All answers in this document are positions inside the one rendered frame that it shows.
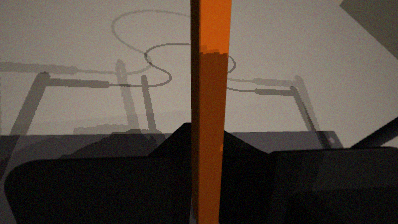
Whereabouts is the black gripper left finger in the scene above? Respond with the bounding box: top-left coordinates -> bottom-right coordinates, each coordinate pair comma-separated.
4,122 -> 192,224

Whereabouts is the orange handle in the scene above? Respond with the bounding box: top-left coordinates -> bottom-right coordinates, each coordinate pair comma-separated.
190,0 -> 232,224

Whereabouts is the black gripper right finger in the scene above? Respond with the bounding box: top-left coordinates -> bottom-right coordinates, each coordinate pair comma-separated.
219,130 -> 398,224

